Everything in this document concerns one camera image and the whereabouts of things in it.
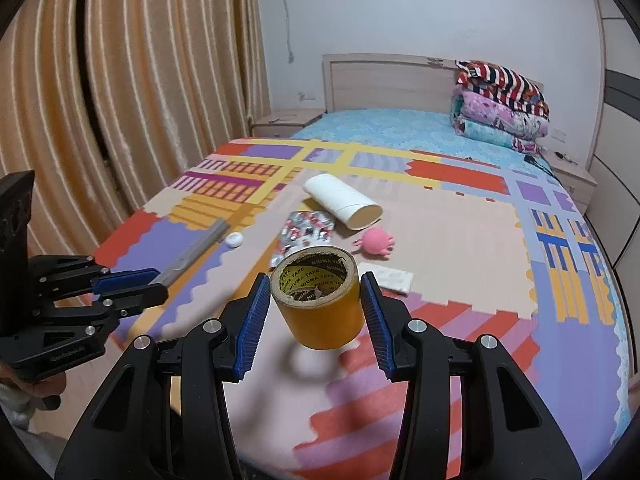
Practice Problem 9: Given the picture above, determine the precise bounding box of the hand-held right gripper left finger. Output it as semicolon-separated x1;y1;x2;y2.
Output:
54;272;273;480

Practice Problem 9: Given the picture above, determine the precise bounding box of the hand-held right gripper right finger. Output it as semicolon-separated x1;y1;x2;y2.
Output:
359;271;583;480

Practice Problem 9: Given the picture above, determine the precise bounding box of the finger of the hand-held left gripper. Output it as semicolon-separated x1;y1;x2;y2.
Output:
0;283;169;378
27;254;162;307

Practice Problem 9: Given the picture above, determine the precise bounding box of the yellow tape roll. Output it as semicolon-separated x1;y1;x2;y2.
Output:
270;247;365;351

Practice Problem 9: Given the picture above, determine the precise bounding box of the grey strip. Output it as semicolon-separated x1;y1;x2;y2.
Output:
150;218;231;286

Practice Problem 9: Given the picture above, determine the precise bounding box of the silver red pill blister pack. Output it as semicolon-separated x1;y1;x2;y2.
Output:
267;232;321;268
282;210;337;247

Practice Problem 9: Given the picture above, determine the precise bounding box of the person's left forearm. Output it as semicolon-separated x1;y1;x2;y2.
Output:
0;385;56;480

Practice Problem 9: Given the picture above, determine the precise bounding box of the person's left hand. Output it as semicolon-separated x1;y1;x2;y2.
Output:
0;364;68;411

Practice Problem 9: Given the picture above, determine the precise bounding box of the colourful foam play mat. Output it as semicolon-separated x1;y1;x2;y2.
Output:
90;137;631;480

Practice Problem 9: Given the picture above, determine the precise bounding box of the turquoise patterned bed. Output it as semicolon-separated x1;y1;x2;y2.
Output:
287;109;638;446

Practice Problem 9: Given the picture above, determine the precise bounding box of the orange striped curtain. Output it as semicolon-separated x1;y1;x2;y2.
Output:
0;0;273;261

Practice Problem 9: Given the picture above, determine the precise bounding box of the light wooden nightstand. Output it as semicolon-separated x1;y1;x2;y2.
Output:
540;147;598;206
250;108;323;138

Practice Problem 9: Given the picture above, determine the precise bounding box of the pink floral folded quilt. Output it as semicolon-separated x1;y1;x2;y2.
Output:
449;87;550;155

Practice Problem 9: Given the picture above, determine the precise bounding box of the light wooden headboard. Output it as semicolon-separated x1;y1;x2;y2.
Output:
321;53;546;116

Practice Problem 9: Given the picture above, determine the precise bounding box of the striped folded blanket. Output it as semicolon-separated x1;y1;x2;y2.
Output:
454;59;551;121

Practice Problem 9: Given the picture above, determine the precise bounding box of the white and grey wardrobe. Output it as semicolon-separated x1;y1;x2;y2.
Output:
590;0;640;271

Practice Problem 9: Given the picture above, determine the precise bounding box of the black cable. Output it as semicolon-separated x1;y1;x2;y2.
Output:
522;154;558;178

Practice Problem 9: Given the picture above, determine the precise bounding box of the grey wall cable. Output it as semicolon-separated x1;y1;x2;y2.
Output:
282;0;297;64

